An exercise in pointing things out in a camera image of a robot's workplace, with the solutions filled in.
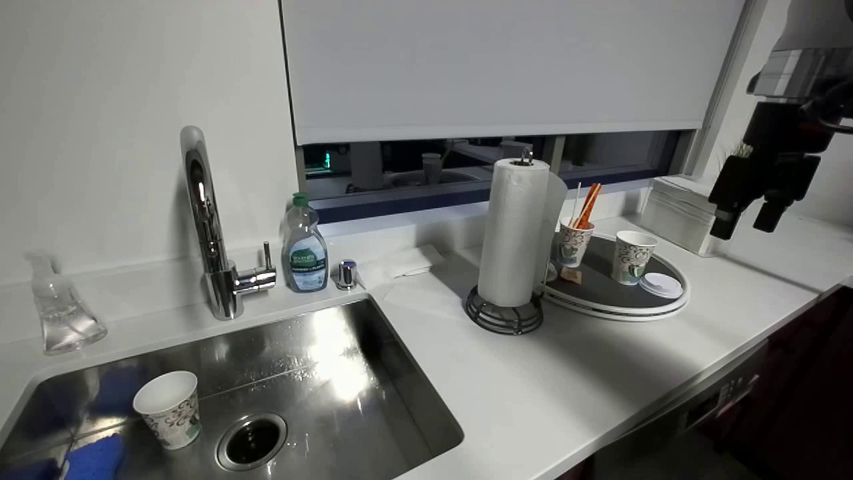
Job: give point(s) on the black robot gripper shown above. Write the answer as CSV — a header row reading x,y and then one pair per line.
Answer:
x,y
777,160

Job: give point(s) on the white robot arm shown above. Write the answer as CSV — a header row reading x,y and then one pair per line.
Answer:
x,y
804,99

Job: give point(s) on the white paper towel roll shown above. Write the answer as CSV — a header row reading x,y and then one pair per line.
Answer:
x,y
522,220

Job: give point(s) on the white rectangular planter box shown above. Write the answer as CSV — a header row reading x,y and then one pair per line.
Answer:
x,y
677,215

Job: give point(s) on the white plastic cup lid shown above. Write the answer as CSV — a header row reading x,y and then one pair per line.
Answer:
x,y
664,287

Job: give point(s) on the printed paper coffee cup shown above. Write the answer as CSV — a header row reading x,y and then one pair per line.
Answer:
x,y
632,253

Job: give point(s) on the round black white tray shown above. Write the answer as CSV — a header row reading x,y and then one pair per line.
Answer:
x,y
592,291

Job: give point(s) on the paper cup with sticks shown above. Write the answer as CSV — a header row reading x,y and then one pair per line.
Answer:
x,y
574,243

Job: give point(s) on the folded white cloth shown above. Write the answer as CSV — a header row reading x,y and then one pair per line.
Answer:
x,y
400,264

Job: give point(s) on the small chrome sink plug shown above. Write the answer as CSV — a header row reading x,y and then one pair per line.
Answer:
x,y
344,275

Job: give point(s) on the white roller window blind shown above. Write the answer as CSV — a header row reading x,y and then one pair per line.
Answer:
x,y
376,69

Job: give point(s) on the green dish soap bottle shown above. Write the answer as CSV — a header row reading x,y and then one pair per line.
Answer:
x,y
304,251

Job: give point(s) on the stainless steel sink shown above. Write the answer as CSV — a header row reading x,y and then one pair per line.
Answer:
x,y
327,396

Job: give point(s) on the chrome kitchen faucet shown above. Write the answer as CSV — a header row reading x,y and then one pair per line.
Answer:
x,y
223,283

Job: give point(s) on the paper cup in sink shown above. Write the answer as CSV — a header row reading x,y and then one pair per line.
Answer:
x,y
171,408

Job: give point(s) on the clear glass flask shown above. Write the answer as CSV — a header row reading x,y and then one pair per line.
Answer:
x,y
64,317

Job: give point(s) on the black wire towel holder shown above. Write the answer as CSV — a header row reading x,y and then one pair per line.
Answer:
x,y
507,320

